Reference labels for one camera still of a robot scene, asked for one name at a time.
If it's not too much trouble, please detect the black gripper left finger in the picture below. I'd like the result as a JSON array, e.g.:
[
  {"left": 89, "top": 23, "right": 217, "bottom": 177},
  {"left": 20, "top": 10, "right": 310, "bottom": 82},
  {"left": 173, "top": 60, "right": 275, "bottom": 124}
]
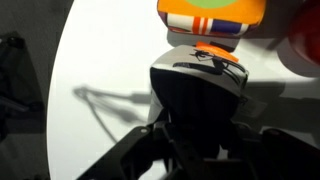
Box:
[{"left": 75, "top": 121, "right": 176, "bottom": 180}]

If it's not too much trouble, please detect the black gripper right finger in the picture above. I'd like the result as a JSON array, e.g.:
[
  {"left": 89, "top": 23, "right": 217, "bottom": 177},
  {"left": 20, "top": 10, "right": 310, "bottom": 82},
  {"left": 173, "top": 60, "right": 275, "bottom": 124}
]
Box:
[{"left": 232, "top": 122, "right": 320, "bottom": 180}]

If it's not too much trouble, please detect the orange plush cube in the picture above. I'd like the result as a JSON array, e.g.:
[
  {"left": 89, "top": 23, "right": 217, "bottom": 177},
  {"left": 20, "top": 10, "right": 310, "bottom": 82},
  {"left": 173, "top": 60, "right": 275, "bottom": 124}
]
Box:
[{"left": 156, "top": 0, "right": 268, "bottom": 38}]

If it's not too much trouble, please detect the red toy tomato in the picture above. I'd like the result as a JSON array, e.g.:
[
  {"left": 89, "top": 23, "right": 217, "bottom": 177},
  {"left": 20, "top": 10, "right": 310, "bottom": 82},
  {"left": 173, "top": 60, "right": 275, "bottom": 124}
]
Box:
[{"left": 288, "top": 0, "right": 320, "bottom": 67}]

